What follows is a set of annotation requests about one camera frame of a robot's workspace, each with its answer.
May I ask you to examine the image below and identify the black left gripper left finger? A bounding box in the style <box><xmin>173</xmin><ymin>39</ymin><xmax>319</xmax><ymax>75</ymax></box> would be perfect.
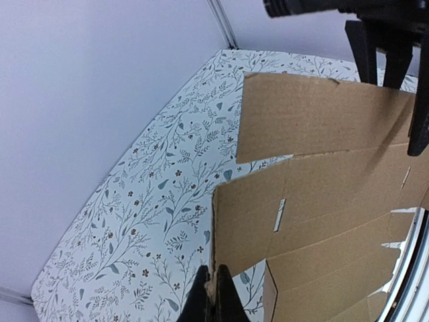
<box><xmin>177</xmin><ymin>265</ymin><xmax>211</xmax><ymax>322</ymax></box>

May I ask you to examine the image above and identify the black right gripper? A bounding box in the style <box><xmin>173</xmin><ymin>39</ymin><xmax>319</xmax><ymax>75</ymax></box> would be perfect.
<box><xmin>263</xmin><ymin>1</ymin><xmax>428</xmax><ymax>89</ymax></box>

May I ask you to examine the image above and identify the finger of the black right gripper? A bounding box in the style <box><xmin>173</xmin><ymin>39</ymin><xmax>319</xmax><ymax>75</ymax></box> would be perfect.
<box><xmin>408</xmin><ymin>43</ymin><xmax>428</xmax><ymax>156</ymax></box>

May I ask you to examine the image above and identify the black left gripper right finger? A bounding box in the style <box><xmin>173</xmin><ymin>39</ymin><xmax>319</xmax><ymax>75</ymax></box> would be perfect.
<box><xmin>214</xmin><ymin>264</ymin><xmax>247</xmax><ymax>322</ymax></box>

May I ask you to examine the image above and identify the brown cardboard paper box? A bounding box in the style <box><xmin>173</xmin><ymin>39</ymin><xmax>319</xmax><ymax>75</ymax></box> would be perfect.
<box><xmin>211</xmin><ymin>73</ymin><xmax>428</xmax><ymax>321</ymax></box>

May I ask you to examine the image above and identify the floral patterned table mat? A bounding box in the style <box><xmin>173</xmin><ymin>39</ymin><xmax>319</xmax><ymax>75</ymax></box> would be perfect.
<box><xmin>32</xmin><ymin>50</ymin><xmax>359</xmax><ymax>321</ymax></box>

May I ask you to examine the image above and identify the right aluminium frame post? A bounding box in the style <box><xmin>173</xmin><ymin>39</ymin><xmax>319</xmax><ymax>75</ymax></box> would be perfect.
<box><xmin>206</xmin><ymin>0</ymin><xmax>239</xmax><ymax>50</ymax></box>

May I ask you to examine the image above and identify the aluminium frame post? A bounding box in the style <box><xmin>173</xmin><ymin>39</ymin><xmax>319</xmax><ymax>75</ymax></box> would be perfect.
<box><xmin>0</xmin><ymin>286</ymin><xmax>34</xmax><ymax>306</ymax></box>
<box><xmin>206</xmin><ymin>0</ymin><xmax>239</xmax><ymax>50</ymax></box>

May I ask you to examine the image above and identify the aluminium front rail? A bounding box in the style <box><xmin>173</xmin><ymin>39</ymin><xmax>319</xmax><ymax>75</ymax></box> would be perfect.
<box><xmin>377</xmin><ymin>207</ymin><xmax>428</xmax><ymax>322</ymax></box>

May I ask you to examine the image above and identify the left aluminium frame post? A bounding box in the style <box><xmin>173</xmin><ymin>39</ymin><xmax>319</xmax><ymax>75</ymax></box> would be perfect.
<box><xmin>0</xmin><ymin>286</ymin><xmax>34</xmax><ymax>306</ymax></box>

